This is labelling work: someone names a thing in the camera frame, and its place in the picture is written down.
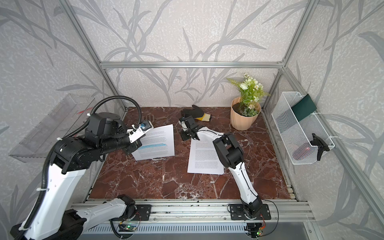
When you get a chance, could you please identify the black corrugated cable conduit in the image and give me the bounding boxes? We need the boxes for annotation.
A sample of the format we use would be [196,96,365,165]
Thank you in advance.
[13,95,142,240]

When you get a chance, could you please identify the brown drain grate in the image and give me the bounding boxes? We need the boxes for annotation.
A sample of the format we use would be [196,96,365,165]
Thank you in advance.
[143,114,155,123]

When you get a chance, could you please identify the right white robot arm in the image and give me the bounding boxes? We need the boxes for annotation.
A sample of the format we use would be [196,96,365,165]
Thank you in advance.
[179,116,263,220]

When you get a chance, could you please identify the highlighted printed paper document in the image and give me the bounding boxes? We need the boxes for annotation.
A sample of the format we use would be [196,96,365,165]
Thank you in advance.
[132,125,175,161]

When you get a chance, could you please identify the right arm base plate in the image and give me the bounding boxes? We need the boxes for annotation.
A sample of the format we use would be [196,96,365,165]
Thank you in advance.
[227,204,272,221]

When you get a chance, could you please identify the white wire mesh basket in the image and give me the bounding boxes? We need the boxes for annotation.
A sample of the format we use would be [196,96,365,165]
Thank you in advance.
[272,92,335,165]

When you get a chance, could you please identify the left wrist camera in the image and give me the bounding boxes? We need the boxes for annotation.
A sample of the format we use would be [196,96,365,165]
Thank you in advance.
[128,121,154,143]

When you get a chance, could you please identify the dark green book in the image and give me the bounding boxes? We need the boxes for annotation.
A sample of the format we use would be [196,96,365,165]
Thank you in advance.
[291,94,317,122]

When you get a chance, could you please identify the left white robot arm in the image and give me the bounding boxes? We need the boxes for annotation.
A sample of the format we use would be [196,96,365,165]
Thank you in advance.
[11,113,152,240]

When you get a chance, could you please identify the terracotta flower pot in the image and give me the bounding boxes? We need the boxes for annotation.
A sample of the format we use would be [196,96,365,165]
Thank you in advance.
[230,97,262,131]

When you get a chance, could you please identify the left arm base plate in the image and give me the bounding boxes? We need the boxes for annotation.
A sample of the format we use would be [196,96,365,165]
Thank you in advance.
[112,205,152,222]

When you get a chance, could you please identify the plain printed paper document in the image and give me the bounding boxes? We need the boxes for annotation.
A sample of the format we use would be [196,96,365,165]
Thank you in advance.
[187,129,224,175]

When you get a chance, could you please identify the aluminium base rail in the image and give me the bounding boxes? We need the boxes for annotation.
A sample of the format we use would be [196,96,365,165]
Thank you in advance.
[68,199,316,224]

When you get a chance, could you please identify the green artificial plant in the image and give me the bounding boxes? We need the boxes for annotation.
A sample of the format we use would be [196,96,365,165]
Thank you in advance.
[227,73,269,117]

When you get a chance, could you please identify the clear acrylic wall shelf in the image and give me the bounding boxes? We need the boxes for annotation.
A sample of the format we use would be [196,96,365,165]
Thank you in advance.
[9,94,96,163]

